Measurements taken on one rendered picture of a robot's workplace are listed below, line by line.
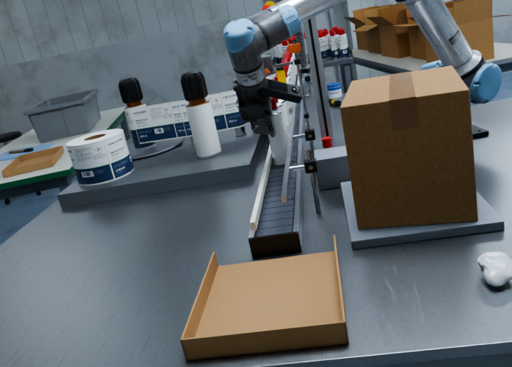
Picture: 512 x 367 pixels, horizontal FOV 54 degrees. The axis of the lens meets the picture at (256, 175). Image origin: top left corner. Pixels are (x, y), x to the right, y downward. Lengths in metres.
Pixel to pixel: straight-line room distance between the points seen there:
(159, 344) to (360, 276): 0.38
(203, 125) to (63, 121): 1.87
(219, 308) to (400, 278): 0.33
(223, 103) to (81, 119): 1.67
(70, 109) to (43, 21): 3.02
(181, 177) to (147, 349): 0.84
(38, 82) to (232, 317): 5.71
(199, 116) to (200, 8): 4.44
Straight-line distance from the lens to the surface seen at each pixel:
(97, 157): 1.79
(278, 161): 1.52
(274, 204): 1.24
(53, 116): 3.52
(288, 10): 1.28
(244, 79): 1.27
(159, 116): 2.04
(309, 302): 0.92
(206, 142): 1.78
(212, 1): 6.15
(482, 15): 3.42
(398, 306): 0.89
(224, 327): 0.91
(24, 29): 6.48
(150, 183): 1.70
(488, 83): 1.61
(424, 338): 0.82
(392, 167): 1.06
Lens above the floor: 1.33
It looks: 18 degrees down
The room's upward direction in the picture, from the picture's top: 12 degrees counter-clockwise
